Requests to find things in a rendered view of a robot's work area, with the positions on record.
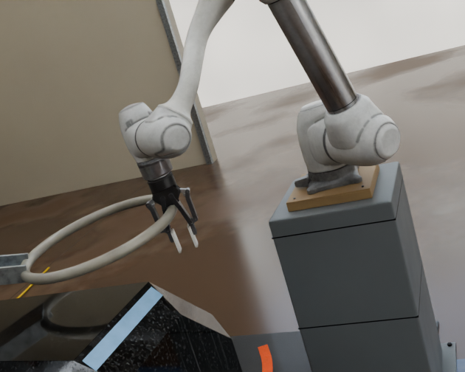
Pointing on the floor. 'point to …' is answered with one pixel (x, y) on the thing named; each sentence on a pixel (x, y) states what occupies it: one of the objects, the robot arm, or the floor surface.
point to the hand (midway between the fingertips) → (184, 238)
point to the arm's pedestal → (361, 283)
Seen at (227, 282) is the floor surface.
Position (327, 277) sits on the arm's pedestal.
